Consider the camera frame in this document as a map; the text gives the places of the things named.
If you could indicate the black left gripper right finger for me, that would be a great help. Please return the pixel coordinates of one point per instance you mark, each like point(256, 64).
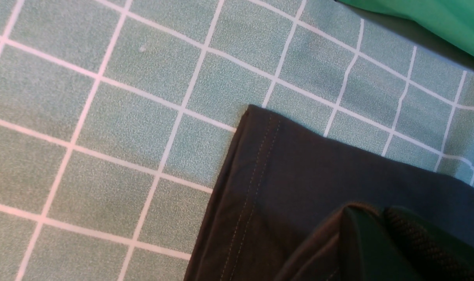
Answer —
point(434, 253)

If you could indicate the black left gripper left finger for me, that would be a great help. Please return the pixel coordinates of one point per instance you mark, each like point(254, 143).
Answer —
point(367, 253)

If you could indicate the dark gray long-sleeve shirt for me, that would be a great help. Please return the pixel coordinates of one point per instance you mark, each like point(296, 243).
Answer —
point(275, 212)

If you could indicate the green backdrop cloth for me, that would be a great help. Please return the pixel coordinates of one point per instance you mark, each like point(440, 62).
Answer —
point(451, 20)

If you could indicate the green grid-pattern mat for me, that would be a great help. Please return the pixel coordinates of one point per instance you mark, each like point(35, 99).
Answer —
point(116, 115)

